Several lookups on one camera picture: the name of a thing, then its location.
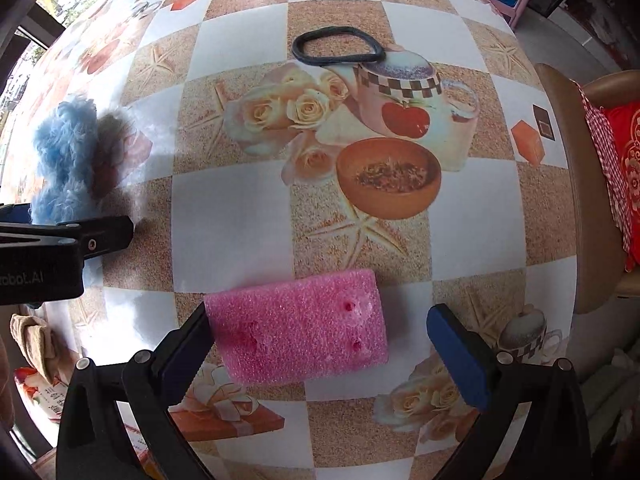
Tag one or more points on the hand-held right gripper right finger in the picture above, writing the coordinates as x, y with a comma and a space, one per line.
457, 360

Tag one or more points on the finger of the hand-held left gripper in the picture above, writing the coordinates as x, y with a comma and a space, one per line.
105, 237
12, 212

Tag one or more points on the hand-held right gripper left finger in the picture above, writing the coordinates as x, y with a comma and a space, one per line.
187, 360

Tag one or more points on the light blue fluffy cloth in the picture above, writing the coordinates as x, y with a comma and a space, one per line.
65, 160

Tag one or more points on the pink foam block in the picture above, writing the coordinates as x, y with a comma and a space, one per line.
300, 325

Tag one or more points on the beige cloth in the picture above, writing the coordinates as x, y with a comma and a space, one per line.
30, 332

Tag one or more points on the printed cardboard box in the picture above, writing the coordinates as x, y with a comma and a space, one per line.
42, 395

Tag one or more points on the checkered printed tablecloth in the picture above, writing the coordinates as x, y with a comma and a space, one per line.
240, 230

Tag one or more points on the wooden chair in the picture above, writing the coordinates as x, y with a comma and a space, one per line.
570, 185

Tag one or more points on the red patterned cushion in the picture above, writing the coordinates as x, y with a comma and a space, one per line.
625, 160

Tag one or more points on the red checked cloth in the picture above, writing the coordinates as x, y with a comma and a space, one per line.
600, 140

